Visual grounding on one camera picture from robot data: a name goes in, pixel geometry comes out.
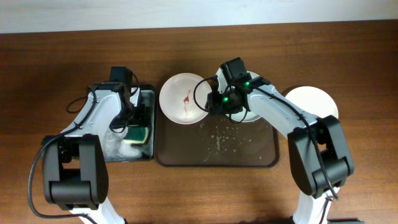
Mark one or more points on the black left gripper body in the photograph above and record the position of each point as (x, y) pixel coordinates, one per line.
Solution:
(142, 116)

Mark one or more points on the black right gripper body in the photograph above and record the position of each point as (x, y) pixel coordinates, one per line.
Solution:
(212, 104)

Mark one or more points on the green and yellow sponge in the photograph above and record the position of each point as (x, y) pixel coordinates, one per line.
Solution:
(137, 135)

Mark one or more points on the white plate with red stain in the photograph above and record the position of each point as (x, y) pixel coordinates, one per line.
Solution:
(176, 99)

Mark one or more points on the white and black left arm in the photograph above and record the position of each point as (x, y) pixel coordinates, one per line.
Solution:
(75, 175)

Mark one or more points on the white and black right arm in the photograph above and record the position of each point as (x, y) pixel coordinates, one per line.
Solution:
(320, 161)

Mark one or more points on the white plate on tray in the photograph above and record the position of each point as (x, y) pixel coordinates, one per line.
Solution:
(250, 116)

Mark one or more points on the black soapy water tray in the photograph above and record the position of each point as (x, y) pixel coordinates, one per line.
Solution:
(116, 150)

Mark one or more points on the dark brown serving tray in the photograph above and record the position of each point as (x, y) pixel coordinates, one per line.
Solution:
(215, 142)

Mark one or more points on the clean white plate stack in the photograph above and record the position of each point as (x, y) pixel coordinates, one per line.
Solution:
(313, 100)

